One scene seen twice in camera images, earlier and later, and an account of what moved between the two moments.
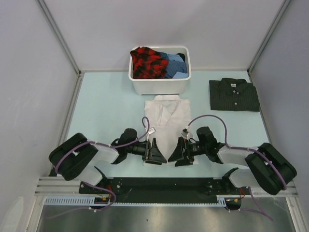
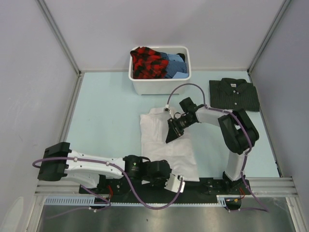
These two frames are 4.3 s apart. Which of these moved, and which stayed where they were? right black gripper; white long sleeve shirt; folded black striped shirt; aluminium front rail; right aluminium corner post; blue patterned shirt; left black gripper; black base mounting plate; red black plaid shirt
Moved: right black gripper; left black gripper; white long sleeve shirt
Stayed: red black plaid shirt; black base mounting plate; folded black striped shirt; right aluminium corner post; aluminium front rail; blue patterned shirt
